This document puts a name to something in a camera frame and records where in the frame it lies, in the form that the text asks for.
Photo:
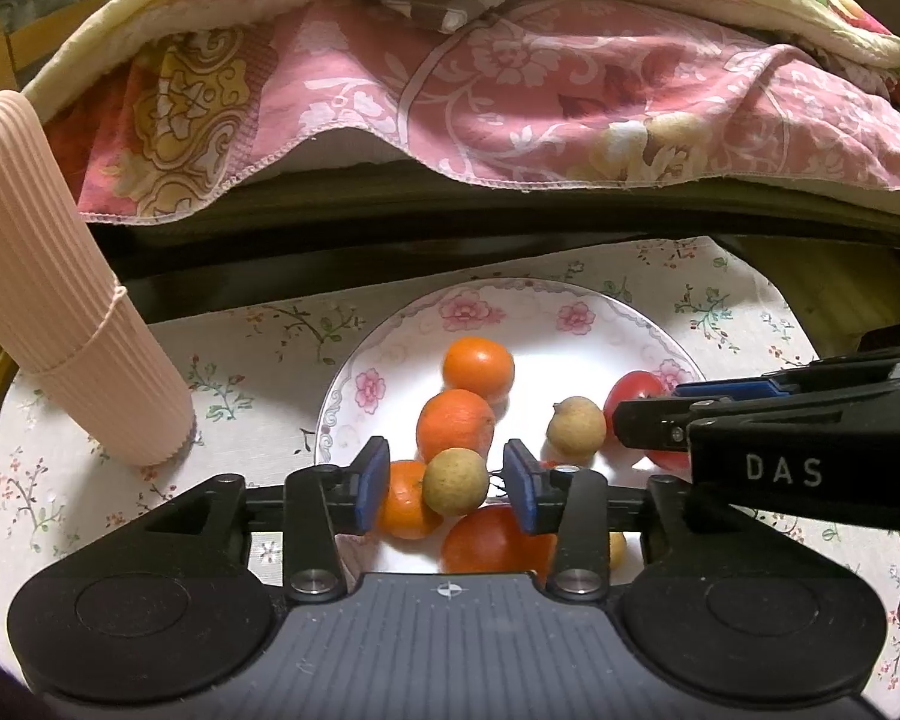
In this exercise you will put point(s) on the pink ribbed tumbler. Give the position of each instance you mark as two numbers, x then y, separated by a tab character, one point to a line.
60	277

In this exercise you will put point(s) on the mandarin orange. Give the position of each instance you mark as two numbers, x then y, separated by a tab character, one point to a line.
401	502
454	424
478	367

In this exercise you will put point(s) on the white plate with pink flowers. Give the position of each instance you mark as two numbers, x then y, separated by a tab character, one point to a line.
540	360

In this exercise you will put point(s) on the grey cloth bundle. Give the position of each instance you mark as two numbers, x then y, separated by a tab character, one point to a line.
37	0

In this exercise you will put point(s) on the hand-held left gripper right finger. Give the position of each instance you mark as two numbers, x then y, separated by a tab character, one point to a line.
521	487

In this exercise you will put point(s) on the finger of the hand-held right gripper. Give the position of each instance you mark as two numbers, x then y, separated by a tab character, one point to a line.
652	424
727	388

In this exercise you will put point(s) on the pink floral blanket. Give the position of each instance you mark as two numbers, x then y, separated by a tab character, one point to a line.
532	90

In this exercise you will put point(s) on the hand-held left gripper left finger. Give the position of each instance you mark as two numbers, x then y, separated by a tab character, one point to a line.
367	484

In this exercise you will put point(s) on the floral tablecloth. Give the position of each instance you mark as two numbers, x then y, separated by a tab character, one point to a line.
255	360

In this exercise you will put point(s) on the large red tomato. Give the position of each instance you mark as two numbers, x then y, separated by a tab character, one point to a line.
495	544

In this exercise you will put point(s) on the brown longan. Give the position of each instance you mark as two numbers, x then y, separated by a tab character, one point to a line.
456	481
576	427
617	549

